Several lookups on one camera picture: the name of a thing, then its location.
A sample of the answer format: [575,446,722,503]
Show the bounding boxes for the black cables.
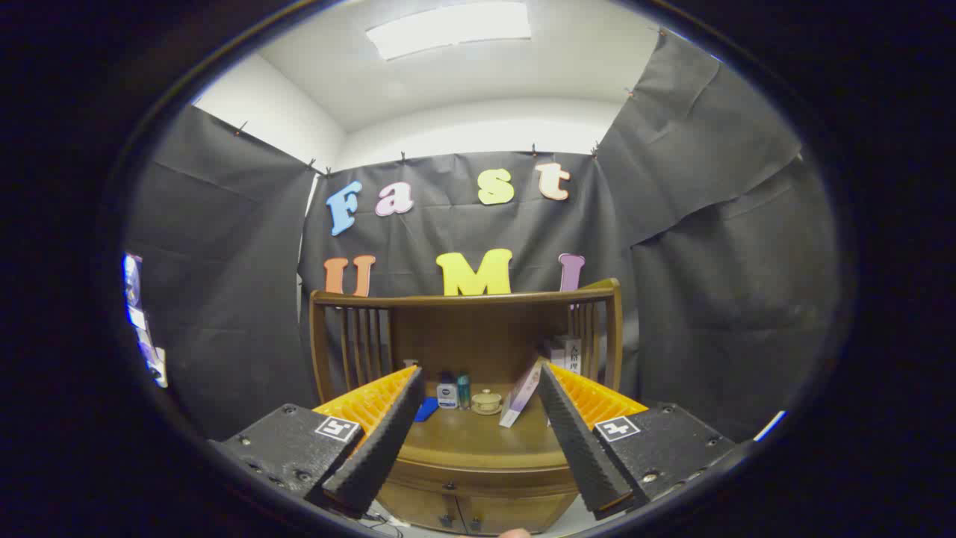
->
[360,512,406,538]

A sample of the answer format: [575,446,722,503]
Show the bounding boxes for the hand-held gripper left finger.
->
[209,365,426,518]

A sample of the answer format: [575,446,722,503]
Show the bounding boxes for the wooden countertop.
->
[396,403,576,471]

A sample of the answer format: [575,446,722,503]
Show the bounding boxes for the wooden cabinet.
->
[309,278,624,536]

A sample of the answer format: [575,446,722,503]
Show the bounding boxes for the pale purple book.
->
[498,359,544,428]

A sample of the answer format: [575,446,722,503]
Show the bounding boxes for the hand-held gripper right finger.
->
[536,362,748,522]

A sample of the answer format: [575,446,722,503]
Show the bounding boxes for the white book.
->
[545,336,583,374]

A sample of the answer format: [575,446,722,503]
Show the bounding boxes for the ceiling light panel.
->
[365,1,533,62]

